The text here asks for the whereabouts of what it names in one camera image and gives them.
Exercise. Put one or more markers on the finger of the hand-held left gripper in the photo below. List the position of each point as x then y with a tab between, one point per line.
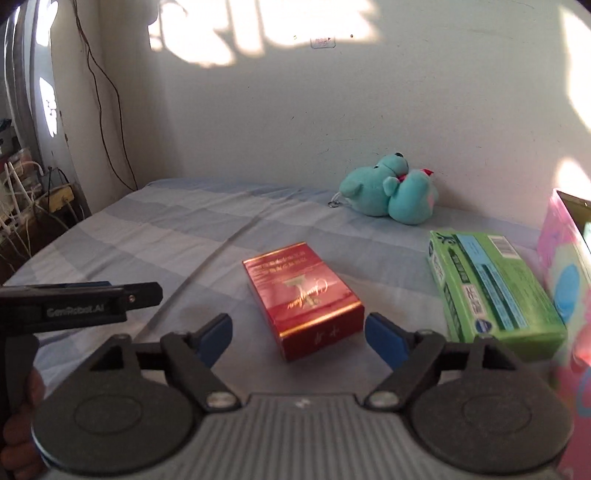
83	284
145	295

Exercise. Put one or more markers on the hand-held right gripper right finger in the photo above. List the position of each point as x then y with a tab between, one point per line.
385	344

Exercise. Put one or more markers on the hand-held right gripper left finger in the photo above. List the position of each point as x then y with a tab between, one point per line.
217	339

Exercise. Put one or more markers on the red box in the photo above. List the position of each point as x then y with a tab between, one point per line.
300	295

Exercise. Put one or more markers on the pink tin box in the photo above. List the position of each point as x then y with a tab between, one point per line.
563	286

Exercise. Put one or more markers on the person's left hand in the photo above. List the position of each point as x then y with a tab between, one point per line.
18	443

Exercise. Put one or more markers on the blue checked bed sheet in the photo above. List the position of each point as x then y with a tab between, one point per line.
184	240

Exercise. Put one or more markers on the yellow power strip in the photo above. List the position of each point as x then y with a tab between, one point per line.
60	197

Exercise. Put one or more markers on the small green box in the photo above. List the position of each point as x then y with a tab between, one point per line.
494	295

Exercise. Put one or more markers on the teal plush toy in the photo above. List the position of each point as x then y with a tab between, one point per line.
374	194

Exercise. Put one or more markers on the grey curtain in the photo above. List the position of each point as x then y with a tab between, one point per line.
21	83

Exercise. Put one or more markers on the white wall sticker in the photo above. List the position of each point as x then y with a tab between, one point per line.
322	43

